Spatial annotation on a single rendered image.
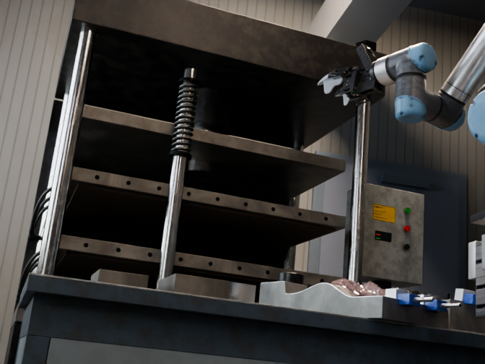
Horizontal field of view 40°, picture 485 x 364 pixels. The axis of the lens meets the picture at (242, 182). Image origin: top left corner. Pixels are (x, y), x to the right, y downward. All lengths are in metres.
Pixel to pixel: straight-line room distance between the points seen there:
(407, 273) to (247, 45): 1.16
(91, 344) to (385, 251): 1.63
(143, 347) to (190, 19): 1.46
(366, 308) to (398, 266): 1.19
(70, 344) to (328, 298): 0.70
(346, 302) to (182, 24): 1.33
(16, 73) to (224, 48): 2.28
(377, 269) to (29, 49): 2.86
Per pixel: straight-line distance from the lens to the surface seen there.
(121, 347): 1.58
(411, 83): 1.71
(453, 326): 1.96
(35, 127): 4.53
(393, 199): 2.96
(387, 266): 2.89
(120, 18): 2.60
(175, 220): 2.45
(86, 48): 2.56
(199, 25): 2.66
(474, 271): 1.68
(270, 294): 2.04
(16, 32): 4.80
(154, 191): 2.50
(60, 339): 1.56
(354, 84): 1.84
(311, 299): 1.90
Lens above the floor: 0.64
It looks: 16 degrees up
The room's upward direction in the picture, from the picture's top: 6 degrees clockwise
